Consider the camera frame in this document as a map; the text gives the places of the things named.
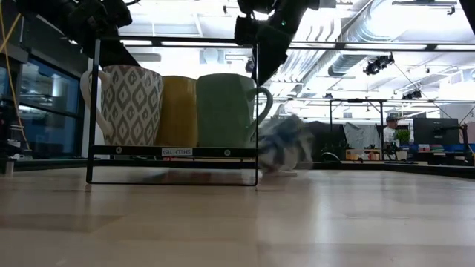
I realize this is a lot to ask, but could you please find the grey fabric cover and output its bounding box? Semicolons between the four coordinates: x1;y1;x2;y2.
343;122;378;150

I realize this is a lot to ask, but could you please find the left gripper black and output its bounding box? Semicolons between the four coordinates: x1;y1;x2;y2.
66;0;141;68

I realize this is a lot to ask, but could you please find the dark computer monitor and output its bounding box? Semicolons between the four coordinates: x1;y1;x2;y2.
412;117;460;145

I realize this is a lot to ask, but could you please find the small artificial potted plant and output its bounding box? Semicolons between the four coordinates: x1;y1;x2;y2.
255;113;316;175

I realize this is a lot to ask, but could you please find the person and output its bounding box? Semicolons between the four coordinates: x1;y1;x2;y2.
382;114;401;149

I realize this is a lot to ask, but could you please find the mint green mug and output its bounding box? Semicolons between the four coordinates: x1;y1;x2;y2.
195;73;275;148

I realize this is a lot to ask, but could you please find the yellow mug white handle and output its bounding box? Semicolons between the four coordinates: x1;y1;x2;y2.
154;76;200;148

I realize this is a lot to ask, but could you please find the wooden shelf black metal frame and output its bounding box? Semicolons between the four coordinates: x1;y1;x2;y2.
85;36;260;187

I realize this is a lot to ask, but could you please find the yellow cable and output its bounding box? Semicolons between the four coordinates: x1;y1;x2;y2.
0;0;30;149

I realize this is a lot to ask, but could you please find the overhead light bar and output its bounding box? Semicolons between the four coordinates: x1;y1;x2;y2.
122;36;475;52

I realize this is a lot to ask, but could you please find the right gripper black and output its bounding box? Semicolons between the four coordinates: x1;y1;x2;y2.
234;0;321;88

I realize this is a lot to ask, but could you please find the green leafy office plant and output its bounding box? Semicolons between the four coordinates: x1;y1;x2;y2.
393;128;411;145

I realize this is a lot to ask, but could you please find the grey diamond pattern mug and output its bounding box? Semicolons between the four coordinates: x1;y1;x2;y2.
79;65;164;147

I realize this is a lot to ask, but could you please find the black aluminium rig frame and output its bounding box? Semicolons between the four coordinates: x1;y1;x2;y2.
14;158;475;179

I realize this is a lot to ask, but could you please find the black fabric cover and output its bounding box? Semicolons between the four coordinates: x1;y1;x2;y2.
307;120;348;163

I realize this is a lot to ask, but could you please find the black metal frame stand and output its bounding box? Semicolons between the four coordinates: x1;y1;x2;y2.
328;98;385;149

